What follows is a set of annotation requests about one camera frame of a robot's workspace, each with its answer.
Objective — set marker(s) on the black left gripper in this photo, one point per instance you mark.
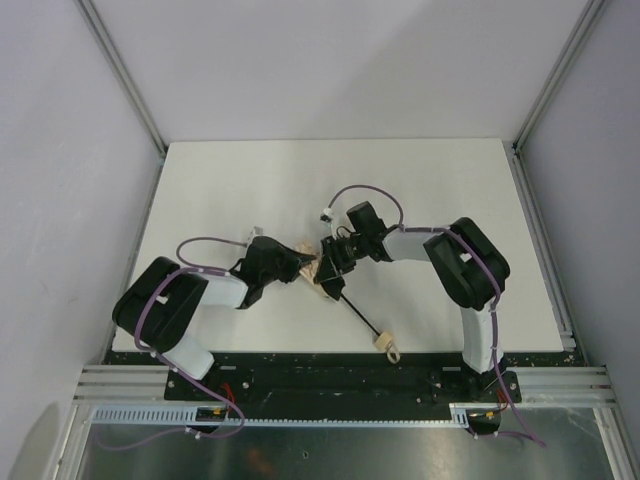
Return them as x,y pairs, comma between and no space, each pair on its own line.
280,260

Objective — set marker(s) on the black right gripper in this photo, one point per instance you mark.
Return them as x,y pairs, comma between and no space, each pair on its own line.
331,265

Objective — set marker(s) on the beige folding umbrella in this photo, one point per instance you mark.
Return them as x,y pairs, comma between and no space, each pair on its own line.
330,284

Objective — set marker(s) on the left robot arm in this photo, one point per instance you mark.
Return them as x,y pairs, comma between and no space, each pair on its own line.
157,309

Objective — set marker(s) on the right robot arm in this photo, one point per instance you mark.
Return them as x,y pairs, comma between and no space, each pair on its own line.
470,268

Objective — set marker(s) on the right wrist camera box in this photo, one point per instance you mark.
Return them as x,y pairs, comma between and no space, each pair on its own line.
327,215

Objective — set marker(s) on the grey cable duct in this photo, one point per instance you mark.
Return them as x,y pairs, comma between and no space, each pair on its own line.
448,416

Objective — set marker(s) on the left aluminium frame post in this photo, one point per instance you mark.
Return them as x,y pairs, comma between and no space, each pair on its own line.
118,67

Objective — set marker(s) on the aluminium frame post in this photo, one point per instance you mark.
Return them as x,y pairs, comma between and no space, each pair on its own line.
569,54
118,67

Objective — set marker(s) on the right aluminium frame post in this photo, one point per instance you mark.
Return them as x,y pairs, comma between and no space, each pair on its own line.
569,54

